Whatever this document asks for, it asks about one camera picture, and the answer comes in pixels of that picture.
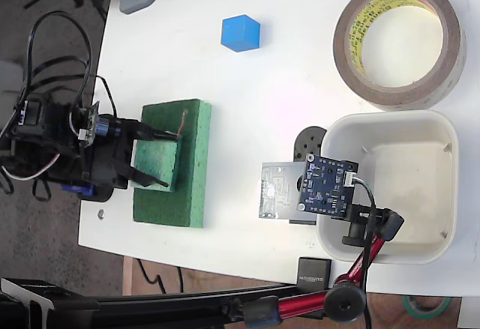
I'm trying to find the white arm wire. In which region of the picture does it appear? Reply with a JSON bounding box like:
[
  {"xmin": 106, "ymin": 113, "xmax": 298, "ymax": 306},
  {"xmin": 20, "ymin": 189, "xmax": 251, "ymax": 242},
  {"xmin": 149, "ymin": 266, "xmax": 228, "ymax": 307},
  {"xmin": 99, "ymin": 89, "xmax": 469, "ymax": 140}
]
[{"xmin": 0, "ymin": 151, "xmax": 62, "ymax": 181}]

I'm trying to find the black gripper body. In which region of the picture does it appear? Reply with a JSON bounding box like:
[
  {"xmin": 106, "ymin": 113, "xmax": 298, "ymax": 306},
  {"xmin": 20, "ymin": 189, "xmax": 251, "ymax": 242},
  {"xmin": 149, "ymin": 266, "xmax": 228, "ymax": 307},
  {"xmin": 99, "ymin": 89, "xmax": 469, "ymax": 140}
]
[{"xmin": 79, "ymin": 118, "xmax": 140, "ymax": 190}]

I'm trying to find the wrist camera with lens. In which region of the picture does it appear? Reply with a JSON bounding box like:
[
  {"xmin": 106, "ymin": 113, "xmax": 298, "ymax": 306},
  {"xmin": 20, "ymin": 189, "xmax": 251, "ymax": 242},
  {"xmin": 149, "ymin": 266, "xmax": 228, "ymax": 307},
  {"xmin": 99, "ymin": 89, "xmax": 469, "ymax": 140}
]
[{"xmin": 76, "ymin": 100, "xmax": 124, "ymax": 147}]

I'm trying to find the white plastic tub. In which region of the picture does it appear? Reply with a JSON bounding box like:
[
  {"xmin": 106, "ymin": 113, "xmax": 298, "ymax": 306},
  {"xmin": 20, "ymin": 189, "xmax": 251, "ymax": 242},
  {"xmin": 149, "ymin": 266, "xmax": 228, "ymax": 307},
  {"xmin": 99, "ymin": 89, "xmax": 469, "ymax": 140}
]
[{"xmin": 315, "ymin": 109, "xmax": 461, "ymax": 265}]

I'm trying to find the silver grey circuit board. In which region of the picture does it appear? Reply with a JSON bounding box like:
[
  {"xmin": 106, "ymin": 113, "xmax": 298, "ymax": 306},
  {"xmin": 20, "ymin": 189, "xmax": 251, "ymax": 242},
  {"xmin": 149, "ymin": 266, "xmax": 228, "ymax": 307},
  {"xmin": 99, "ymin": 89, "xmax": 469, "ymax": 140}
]
[{"xmin": 256, "ymin": 161, "xmax": 307, "ymax": 222}]

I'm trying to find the wooden board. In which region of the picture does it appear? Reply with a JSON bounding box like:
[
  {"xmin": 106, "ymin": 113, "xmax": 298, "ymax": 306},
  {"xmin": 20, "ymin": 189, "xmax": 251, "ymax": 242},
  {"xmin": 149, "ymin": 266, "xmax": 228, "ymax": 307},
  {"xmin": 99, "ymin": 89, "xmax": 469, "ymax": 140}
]
[{"xmin": 121, "ymin": 256, "xmax": 461, "ymax": 329}]

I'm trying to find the small light green sponge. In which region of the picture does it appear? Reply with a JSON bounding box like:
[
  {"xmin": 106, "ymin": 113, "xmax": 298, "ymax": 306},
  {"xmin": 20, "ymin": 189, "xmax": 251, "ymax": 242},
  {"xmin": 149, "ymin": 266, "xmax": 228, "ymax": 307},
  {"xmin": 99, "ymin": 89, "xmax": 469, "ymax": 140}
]
[{"xmin": 129, "ymin": 136, "xmax": 184, "ymax": 193}]

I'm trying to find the large brown tape roll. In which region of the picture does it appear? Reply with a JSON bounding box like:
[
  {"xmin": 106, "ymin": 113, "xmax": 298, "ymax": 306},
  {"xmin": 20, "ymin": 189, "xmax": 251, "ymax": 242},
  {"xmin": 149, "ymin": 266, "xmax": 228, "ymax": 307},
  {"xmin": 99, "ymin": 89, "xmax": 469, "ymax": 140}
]
[{"xmin": 332, "ymin": 0, "xmax": 468, "ymax": 112}]

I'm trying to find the black clamp block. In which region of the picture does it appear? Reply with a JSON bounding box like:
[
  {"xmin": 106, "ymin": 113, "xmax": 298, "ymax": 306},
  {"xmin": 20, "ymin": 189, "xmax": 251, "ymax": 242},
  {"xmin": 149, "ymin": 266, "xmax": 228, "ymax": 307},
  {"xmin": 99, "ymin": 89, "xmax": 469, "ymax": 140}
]
[{"xmin": 297, "ymin": 256, "xmax": 333, "ymax": 289}]

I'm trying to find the thin copper wire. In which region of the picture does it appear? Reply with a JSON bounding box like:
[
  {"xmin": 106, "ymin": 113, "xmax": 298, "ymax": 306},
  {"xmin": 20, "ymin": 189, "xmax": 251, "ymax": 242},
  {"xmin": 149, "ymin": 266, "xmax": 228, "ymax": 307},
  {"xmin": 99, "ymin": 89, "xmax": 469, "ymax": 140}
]
[{"xmin": 175, "ymin": 109, "xmax": 189, "ymax": 141}]

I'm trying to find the blue cube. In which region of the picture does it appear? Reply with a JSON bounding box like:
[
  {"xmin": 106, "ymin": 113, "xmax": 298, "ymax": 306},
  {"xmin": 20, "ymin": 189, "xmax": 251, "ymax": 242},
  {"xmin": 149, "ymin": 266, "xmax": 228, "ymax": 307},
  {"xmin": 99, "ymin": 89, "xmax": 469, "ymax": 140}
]
[{"xmin": 220, "ymin": 13, "xmax": 262, "ymax": 54}]

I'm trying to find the blue base clamp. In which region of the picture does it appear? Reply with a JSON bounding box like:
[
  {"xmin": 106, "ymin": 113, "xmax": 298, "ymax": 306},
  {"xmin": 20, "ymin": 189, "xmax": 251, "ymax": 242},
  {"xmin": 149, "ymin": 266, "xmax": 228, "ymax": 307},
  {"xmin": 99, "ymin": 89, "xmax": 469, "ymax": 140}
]
[{"xmin": 61, "ymin": 183, "xmax": 95, "ymax": 199}]

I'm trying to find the black round disc mount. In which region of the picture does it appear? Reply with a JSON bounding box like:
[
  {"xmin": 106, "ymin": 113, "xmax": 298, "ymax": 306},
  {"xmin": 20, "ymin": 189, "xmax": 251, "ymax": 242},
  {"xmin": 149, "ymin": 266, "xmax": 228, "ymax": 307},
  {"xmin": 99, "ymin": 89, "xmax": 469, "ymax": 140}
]
[{"xmin": 292, "ymin": 125, "xmax": 329, "ymax": 166}]

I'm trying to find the green plastic ring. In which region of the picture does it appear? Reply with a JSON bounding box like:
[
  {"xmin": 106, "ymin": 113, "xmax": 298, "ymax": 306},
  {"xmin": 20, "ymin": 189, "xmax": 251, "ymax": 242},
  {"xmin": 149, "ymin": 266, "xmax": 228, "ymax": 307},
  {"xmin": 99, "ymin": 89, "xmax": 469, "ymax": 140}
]
[{"xmin": 402, "ymin": 295, "xmax": 452, "ymax": 321}]

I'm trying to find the black six-joint robot arm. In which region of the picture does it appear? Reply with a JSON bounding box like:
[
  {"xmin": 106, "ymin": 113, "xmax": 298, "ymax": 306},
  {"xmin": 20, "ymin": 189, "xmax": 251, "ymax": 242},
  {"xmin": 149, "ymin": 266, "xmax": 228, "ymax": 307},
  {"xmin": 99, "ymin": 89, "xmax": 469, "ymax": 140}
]
[{"xmin": 0, "ymin": 88, "xmax": 99, "ymax": 197}]

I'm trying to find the large dark green sponge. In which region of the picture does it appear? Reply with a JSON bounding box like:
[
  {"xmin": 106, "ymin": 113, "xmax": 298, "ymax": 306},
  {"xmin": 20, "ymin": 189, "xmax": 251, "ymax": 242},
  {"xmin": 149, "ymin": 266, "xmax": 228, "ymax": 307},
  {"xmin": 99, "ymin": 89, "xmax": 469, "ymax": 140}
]
[{"xmin": 132, "ymin": 98, "xmax": 214, "ymax": 229}]

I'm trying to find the black metal rail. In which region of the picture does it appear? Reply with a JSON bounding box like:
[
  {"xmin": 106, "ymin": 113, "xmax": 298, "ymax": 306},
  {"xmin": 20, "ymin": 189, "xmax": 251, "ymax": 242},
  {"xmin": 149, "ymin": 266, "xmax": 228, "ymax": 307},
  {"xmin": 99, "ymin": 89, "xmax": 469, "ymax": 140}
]
[{"xmin": 0, "ymin": 277, "xmax": 301, "ymax": 329}]

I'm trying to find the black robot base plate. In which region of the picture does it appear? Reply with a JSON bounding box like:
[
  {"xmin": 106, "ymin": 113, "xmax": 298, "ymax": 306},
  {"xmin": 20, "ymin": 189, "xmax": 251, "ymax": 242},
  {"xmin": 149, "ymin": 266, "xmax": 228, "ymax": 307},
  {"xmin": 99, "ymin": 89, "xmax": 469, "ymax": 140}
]
[{"xmin": 79, "ymin": 181, "xmax": 116, "ymax": 203}]

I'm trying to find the blue camera circuit board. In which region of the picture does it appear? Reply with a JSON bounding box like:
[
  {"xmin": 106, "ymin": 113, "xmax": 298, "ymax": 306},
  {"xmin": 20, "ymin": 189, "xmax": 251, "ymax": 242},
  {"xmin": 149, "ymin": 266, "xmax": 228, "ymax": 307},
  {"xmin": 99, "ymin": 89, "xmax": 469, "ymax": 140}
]
[{"xmin": 297, "ymin": 152, "xmax": 360, "ymax": 218}]

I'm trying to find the dark camera board cable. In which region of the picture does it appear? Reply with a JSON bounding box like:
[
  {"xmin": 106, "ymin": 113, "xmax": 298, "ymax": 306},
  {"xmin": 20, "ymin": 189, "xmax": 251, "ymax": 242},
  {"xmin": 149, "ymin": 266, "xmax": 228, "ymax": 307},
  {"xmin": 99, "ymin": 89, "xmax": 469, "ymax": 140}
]
[{"xmin": 352, "ymin": 177, "xmax": 378, "ymax": 329}]

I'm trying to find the red articulated camera stand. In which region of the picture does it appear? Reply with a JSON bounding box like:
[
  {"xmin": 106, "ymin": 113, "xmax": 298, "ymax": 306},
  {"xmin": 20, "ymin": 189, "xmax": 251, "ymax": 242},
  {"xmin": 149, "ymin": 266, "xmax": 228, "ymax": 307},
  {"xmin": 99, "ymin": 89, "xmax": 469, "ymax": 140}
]
[{"xmin": 241, "ymin": 203, "xmax": 406, "ymax": 326}]

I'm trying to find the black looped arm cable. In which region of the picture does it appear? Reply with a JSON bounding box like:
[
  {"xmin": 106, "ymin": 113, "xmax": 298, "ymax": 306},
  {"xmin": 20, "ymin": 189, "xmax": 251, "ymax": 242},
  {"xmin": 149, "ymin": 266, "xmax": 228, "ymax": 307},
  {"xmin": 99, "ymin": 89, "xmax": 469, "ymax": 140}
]
[{"xmin": 27, "ymin": 10, "xmax": 118, "ymax": 120}]

